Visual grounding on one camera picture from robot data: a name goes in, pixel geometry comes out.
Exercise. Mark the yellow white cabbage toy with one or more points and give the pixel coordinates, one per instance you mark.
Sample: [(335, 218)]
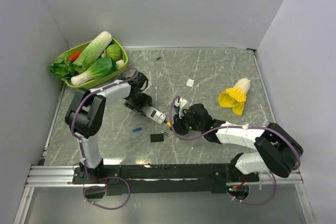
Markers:
[(235, 97)]

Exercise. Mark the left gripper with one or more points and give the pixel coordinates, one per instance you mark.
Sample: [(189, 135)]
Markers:
[(146, 100)]

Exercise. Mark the green plastic basket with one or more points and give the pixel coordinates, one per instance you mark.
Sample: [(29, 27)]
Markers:
[(95, 82)]

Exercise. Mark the round green cabbage toy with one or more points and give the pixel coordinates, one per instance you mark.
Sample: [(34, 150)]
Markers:
[(114, 51)]

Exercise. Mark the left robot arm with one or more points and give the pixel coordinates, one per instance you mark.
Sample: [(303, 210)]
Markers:
[(85, 115)]

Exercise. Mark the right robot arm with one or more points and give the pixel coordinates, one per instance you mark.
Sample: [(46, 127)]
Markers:
[(273, 148)]

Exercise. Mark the white battery cover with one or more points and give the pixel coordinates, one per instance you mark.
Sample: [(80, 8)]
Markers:
[(190, 82)]

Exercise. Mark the blue battery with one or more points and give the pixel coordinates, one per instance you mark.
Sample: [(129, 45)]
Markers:
[(137, 129)]

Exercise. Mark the bok choy toy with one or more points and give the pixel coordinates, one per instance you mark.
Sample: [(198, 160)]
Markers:
[(99, 69)]

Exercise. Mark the red chili pepper toy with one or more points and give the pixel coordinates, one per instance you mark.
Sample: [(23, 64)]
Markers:
[(74, 56)]

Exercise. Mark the black battery cover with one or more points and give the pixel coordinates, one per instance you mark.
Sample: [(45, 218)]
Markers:
[(154, 138)]

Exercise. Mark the green lettuce toy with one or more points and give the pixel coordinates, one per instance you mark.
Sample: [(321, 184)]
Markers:
[(62, 67)]

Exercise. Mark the white red remote control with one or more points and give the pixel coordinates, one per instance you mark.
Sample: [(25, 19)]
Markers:
[(154, 114)]

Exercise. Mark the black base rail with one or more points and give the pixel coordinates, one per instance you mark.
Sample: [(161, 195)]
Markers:
[(162, 178)]

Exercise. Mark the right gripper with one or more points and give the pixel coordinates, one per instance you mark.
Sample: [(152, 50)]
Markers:
[(178, 123)]

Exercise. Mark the napa cabbage toy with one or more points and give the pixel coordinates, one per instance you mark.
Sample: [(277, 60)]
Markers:
[(91, 53)]

